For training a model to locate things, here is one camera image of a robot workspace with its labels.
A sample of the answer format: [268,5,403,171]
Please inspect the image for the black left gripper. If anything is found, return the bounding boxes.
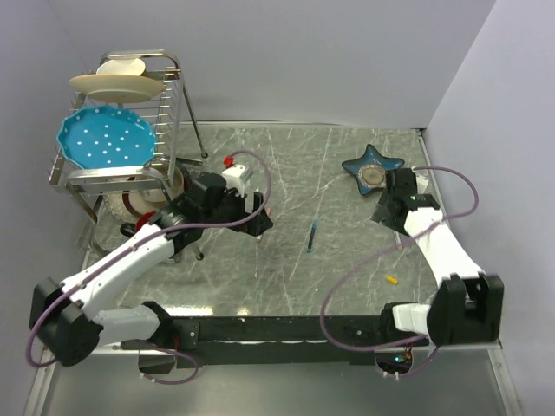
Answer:
[202,184,272,236]

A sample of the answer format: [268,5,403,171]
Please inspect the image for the blue pen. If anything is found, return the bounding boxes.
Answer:
[306,218,318,254]

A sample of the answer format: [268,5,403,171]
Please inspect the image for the white orange pen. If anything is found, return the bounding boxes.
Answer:
[255,207,273,243]

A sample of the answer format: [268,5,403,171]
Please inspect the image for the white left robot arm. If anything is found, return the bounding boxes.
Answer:
[29,169,273,367]

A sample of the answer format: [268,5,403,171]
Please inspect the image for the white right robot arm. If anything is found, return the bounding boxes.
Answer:
[372,168,504,346]

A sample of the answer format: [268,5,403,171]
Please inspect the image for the blue star-shaped dish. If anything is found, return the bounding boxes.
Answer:
[342,144,405,196]

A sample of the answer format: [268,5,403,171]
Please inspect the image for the red mug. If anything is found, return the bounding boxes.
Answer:
[120,211,156,238]

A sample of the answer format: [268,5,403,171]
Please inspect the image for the white bowl brown rim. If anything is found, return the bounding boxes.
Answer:
[121,167,186,218]

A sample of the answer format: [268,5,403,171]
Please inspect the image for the metal dish rack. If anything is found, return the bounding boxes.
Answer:
[46,49,210,266]

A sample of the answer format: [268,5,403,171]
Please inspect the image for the blue polka dot plate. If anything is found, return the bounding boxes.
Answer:
[56,106,156,169]

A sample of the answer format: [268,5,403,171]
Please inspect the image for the small cream plate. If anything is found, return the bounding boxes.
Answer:
[96,58,146,76]

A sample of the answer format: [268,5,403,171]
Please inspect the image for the large cream plate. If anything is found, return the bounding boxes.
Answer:
[69,74,166,103]

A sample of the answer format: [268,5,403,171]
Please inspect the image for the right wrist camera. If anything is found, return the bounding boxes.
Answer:
[413,171,430,194]

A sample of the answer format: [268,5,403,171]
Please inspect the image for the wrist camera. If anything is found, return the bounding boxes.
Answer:
[413,171,430,194]
[221,156,253,197]

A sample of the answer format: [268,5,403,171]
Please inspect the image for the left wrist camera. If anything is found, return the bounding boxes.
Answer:
[221,156,253,197]

